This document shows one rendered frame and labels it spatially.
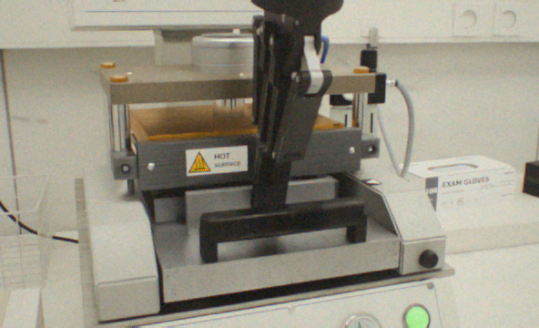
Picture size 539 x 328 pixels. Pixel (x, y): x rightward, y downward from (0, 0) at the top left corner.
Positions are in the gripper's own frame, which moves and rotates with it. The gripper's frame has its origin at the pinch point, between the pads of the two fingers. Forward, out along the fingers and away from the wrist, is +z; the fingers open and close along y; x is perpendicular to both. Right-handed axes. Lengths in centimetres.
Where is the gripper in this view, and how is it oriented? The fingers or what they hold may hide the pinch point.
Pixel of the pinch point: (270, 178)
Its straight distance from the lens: 54.3
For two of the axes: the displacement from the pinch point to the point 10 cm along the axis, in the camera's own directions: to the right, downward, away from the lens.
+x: 9.5, -0.8, 3.1
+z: -1.1, 8.3, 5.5
